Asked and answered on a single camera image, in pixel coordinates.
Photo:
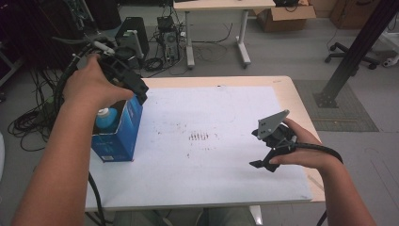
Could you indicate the light wooden desk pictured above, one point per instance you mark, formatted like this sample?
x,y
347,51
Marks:
x,y
219,4

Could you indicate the open computer tower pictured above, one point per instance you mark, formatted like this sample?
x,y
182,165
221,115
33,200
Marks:
x,y
170,44

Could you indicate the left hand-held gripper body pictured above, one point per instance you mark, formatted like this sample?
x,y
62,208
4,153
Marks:
x,y
125,72

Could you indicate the black computer case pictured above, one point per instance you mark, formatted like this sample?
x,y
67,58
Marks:
x,y
138,28

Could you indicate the black metal stand post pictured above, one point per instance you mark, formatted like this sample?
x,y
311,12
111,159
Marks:
x,y
354,53

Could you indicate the black chair base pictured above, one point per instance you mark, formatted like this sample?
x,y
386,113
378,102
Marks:
x,y
351,56

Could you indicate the grey floor mat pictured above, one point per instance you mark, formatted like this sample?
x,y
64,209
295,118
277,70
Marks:
x,y
342,106

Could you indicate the open brown cardboard box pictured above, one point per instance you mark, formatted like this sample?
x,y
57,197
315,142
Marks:
x,y
282,20

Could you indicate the person's right hand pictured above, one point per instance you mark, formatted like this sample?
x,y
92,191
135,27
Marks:
x,y
309,153

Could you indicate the blue bottle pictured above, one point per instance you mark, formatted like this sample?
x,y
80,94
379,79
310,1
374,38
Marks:
x,y
106,119

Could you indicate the blue cardboard box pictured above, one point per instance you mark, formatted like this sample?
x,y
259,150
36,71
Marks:
x,y
125,135

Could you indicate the person's left hand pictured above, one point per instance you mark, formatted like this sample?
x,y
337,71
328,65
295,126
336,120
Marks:
x,y
91,84

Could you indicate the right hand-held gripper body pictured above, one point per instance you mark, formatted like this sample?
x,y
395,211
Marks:
x,y
273,128

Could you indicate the white table mat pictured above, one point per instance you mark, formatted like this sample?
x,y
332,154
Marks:
x,y
204,157

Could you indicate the brown cabinet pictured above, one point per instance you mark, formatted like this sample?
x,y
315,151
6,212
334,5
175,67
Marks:
x,y
354,14

